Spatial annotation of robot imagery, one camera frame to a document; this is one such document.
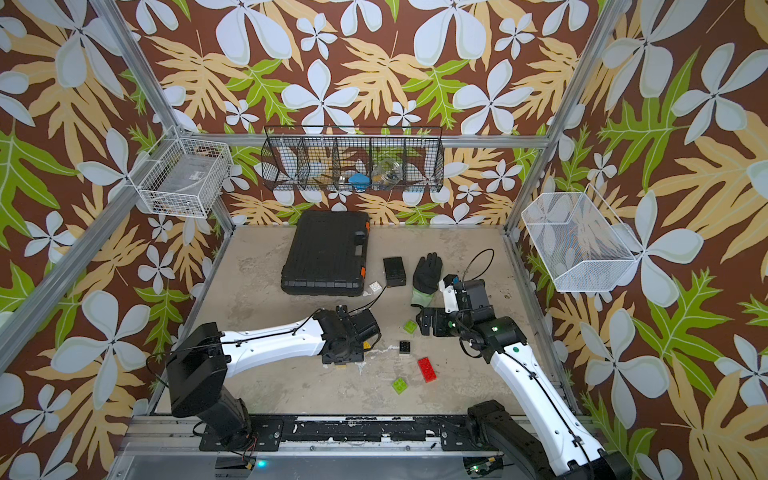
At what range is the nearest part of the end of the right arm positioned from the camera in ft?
1.92

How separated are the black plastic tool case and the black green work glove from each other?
0.60 feet

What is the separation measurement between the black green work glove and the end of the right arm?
0.77 feet

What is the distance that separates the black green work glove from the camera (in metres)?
1.00

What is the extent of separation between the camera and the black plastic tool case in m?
0.98
